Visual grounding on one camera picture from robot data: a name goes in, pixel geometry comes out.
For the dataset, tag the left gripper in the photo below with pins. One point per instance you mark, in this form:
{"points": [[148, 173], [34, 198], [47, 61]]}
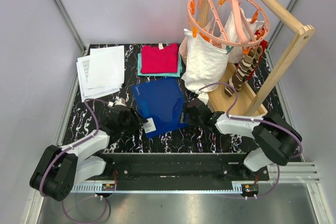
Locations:
{"points": [[135, 117]]}

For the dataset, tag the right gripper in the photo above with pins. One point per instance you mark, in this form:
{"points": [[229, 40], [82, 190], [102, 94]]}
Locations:
{"points": [[181, 118]]}

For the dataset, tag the blue plastic folder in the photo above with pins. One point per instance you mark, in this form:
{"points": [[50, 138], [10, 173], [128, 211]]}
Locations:
{"points": [[160, 102]]}

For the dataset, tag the white paper sheets stack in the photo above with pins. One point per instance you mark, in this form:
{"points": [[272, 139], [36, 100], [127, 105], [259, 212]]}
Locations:
{"points": [[101, 73]]}

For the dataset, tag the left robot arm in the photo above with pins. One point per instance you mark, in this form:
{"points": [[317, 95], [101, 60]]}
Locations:
{"points": [[61, 168]]}

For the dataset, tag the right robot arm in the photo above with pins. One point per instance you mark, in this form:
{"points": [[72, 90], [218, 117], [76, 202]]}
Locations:
{"points": [[278, 141]]}

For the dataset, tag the teal folded shirt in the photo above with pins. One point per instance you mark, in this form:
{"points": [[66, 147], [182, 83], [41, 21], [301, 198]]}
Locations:
{"points": [[176, 75]]}

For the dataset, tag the white hanging towel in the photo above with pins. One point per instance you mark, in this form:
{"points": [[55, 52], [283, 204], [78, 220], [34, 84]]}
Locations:
{"points": [[205, 63]]}

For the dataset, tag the red folded shirt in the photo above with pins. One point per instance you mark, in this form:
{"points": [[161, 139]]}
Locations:
{"points": [[155, 60]]}

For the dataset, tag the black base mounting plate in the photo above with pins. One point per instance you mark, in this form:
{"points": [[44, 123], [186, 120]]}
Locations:
{"points": [[180, 172]]}

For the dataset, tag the brown striped socks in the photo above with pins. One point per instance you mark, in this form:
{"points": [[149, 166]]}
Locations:
{"points": [[234, 85]]}

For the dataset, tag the pink round clip hanger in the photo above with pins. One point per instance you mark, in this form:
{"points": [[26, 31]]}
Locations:
{"points": [[233, 23]]}

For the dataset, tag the red hanging cloth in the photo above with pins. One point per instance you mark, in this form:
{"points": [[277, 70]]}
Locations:
{"points": [[249, 61]]}

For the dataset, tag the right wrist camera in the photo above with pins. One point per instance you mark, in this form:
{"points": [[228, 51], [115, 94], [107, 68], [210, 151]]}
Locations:
{"points": [[203, 96]]}

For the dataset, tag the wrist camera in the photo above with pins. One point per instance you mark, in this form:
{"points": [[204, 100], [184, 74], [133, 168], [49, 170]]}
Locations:
{"points": [[118, 102], [203, 96]]}

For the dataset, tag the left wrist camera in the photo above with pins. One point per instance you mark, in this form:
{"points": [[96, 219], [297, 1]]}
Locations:
{"points": [[118, 102]]}

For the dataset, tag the wooden drying rack frame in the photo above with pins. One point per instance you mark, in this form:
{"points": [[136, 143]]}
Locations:
{"points": [[286, 43]]}

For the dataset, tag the aluminium rail frame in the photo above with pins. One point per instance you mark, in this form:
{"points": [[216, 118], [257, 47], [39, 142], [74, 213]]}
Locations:
{"points": [[293, 194]]}

